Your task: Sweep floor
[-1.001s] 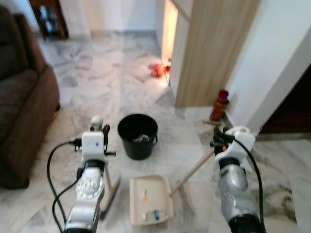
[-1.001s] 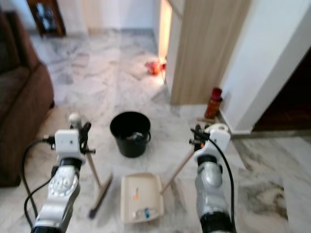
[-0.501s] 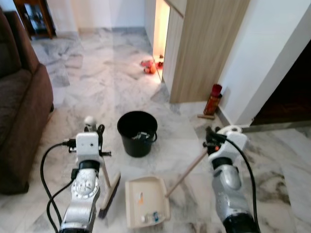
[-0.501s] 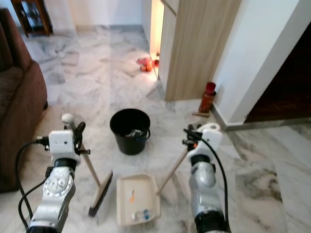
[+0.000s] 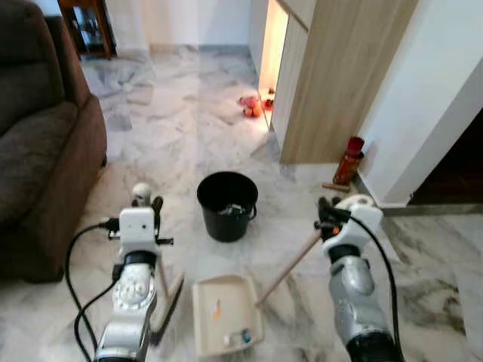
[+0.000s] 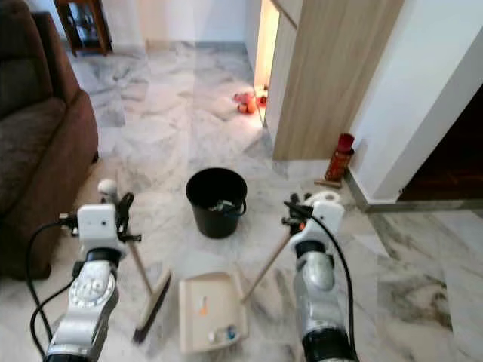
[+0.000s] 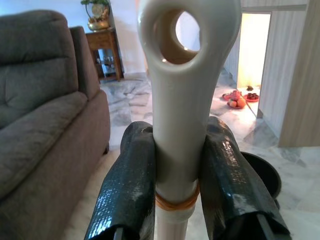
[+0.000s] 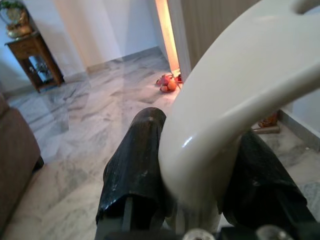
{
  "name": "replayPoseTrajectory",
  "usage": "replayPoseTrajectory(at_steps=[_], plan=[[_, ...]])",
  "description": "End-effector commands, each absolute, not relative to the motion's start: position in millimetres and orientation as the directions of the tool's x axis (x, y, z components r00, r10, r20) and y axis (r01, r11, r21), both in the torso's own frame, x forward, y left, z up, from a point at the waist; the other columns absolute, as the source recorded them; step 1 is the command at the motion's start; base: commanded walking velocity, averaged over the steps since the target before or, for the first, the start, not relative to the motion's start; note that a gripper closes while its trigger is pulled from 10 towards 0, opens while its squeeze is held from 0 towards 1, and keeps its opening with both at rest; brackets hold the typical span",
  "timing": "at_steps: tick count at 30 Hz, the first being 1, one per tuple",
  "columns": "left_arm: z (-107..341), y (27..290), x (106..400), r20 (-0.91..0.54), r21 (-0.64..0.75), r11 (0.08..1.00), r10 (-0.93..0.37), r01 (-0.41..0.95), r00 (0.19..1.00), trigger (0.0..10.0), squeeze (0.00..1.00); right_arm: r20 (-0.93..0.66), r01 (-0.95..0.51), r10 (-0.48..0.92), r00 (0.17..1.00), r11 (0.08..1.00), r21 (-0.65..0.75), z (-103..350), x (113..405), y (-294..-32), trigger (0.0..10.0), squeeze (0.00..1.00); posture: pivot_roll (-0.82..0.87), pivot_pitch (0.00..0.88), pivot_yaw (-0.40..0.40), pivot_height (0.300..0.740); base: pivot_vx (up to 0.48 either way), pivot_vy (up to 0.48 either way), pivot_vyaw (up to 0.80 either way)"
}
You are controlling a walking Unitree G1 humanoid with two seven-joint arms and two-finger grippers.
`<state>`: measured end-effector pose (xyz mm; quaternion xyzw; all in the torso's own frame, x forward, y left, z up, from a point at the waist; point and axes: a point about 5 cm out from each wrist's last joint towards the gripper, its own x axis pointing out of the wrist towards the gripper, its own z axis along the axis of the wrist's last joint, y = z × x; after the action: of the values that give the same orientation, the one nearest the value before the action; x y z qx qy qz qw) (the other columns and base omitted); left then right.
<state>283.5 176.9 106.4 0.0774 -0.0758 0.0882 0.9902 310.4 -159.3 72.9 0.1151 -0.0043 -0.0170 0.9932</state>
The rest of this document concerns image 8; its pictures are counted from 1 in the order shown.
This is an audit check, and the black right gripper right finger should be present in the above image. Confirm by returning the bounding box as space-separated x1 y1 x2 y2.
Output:
222 131 317 231

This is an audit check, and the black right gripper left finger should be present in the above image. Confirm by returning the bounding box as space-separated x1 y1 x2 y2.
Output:
96 106 173 228

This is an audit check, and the beige plastic dustpan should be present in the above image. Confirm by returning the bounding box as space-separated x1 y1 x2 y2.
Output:
158 0 320 240

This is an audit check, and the red plate of oranges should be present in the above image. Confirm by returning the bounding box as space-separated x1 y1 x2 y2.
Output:
155 72 185 94

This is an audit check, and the brown fabric sofa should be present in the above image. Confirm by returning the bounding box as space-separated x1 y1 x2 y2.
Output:
0 91 45 240

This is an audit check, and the wooden side table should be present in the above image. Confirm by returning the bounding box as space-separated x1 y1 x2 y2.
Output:
4 31 66 94

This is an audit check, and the brass ornament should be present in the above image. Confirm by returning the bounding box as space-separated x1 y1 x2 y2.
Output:
0 0 34 39

